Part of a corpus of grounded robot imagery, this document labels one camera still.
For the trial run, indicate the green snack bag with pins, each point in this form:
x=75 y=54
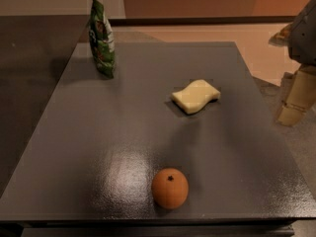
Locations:
x=101 y=39

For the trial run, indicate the orange fruit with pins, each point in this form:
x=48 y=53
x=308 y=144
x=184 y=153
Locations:
x=170 y=188

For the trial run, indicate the yellow wavy sponge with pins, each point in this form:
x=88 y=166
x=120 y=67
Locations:
x=195 y=96

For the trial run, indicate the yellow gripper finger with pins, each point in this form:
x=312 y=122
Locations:
x=298 y=95

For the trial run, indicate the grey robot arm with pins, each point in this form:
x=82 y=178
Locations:
x=300 y=39

